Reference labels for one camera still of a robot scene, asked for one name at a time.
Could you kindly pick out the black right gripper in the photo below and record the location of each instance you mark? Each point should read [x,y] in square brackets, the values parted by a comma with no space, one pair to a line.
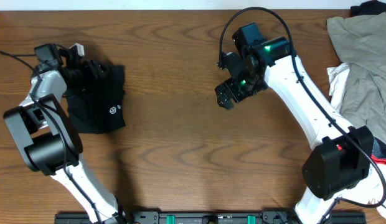
[232,84]

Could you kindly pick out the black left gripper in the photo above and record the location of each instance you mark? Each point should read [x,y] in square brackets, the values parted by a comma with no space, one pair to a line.
[93,74]

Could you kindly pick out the black t-shirt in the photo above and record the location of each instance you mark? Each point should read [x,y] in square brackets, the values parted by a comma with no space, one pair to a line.
[98,109]

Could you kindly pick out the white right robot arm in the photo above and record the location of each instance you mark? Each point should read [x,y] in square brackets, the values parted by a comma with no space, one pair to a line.
[338,167]

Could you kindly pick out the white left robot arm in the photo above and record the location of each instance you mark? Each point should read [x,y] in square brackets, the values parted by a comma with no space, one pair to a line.
[46,139]

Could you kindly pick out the khaki folded garment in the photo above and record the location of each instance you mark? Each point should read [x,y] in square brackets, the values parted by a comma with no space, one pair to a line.
[360,41]

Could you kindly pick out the red and black garment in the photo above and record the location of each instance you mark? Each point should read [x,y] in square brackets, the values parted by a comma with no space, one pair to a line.
[379,155]

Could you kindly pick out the black garment at corner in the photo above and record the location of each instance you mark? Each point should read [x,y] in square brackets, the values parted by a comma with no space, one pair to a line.
[368,8]

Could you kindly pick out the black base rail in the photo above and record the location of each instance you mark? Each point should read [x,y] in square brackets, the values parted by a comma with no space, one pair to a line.
[266,216]

